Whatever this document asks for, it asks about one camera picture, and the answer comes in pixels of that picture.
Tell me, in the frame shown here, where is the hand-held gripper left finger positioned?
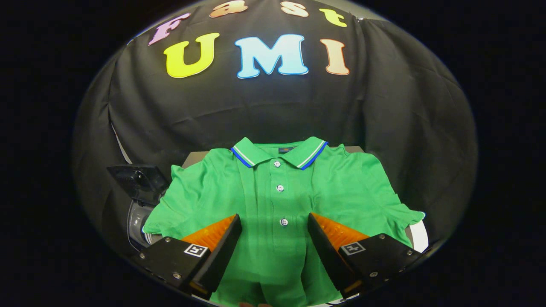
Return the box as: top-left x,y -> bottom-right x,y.
130,214 -> 243,301

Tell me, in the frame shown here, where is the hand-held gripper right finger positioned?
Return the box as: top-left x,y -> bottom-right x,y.
308,212 -> 427,300

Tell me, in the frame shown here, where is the green polo shirt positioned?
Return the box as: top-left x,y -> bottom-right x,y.
143,136 -> 426,307

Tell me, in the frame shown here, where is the dark washing machine lid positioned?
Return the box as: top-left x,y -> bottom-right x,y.
107,165 -> 171,206

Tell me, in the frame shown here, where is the black backdrop cloth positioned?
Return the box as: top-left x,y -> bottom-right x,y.
72,0 -> 478,256

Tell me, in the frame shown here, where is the beige cabinet with dark frame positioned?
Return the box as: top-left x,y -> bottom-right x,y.
183,145 -> 415,250

